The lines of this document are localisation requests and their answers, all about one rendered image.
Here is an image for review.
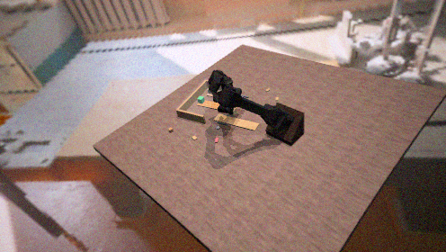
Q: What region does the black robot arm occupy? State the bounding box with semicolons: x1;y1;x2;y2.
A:
208;70;294;130

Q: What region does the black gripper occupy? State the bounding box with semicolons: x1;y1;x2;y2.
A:
218;87;242;115

